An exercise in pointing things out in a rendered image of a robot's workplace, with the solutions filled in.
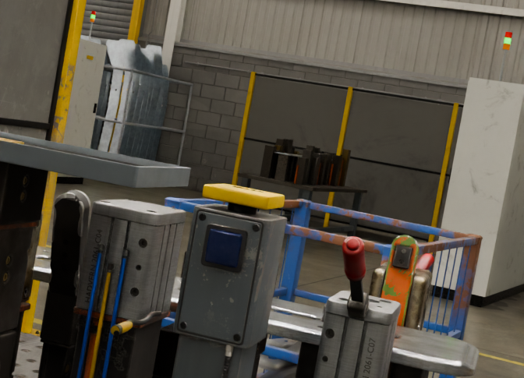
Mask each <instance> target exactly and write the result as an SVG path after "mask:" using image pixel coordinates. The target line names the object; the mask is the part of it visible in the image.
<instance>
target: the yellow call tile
mask: <svg viewBox="0 0 524 378"><path fill-rule="evenodd" d="M202 196H203V197H204V198H208V199H212V200H219V201H223V202H227V203H228V209H227V210H230V211H234V212H238V213H243V214H257V208H258V209H262V210H269V209H274V208H281V207H283V206H284V202H285V196H284V195H282V194H277V193H270V192H265V191H261V190H257V189H250V188H245V187H241V186H237V185H229V184H206V185H204V188H203V193H202Z"/></svg>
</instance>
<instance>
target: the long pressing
mask: <svg viewBox="0 0 524 378"><path fill-rule="evenodd" d="M41 259H48V260H50V259H51V249H49V248H46V247H42V246H37V255H36V260H35V264H34V273H33V278H32V279H33V280H36V281H43V282H46V283H49V276H50V273H51V268H50V263H51V261H47V260H41ZM181 282H182V277H176V276H175V281H174V286H173V291H172V299H171V304H170V309H169V310H171V312H174V313H176V310H177V305H178V300H179V292H180V287H181ZM271 309H273V310H277V311H280V312H284V313H291V314H294V315H297V316H304V317H308V318H311V319H313V320H308V319H303V318H300V317H296V316H290V315H286V314H283V313H276V312H272V311H271V312H270V317H269V321H268V326H267V334H271V335H275V336H279V337H285V338H288V339H292V340H296V341H301V342H306V343H309V344H315V345H320V337H321V333H322V328H323V324H324V322H323V321H319V320H321V317H322V312H323V309H321V308H317V307H313V306H307V305H304V304H299V303H296V302H290V301H285V300H282V299H276V298H273V299H272V304H271ZM395 337H396V338H397V339H396V338H395V339H394V344H393V349H392V353H391V361H390V362H393V363H396V364H400V365H404V366H410V367H413V368H417V369H423V370H426V371H430V372H434V373H440V374H444V375H449V376H473V375H474V374H475V371H476V364H477V361H478V358H479V350H478V349H477V348H476V347H475V346H473V345H471V344H469V343H466V342H464V341H462V340H459V339H457V338H453V337H448V336H444V335H440V334H434V333H430V332H426V331H422V330H416V329H412V328H408V327H402V326H399V325H397V327H396V331H395Z"/></svg>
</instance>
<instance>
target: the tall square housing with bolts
mask: <svg viewBox="0 0 524 378"><path fill-rule="evenodd" d="M91 212H92V213H91V217H90V226H89V231H88V236H87V244H86V248H85V253H84V258H83V267H82V272H81V277H80V286H79V291H78V295H77V300H76V306H75V307H74V310H73V312H74V313H77V314H80V322H79V328H78V333H77V338H76V347H75V351H74V356H73V365H72V370H71V375H70V378H152V376H153V371H154V363H155V359H156V354H157V349H158V340H159V336H160V331H161V322H162V319H164V318H166V317H168V316H170V313H171V310H169V309H170V304H171V299H172V291H173V286H174V281H175V272H176V268H177V263H178V258H179V250H180V246H181V241H182V232H183V228H184V222H185V219H186V212H185V211H184V210H180V209H175V208H171V207H164V206H160V205H157V204H152V203H145V202H141V201H137V200H129V199H123V200H98V201H94V202H93V206H92V211H91ZM153 311H161V316H154V317H152V318H151V319H150V321H149V322H148V323H146V324H144V325H139V326H135V325H133V327H132V328H131V329H130V330H128V331H126V332H125V333H122V334H120V335H119V336H117V337H116V336H114V335H112V333H111V330H110V329H111V327H112V326H113V325H116V324H118V323H122V322H126V321H127V320H142V319H144V318H145V317H146V316H147V314H148V313H150V312H153Z"/></svg>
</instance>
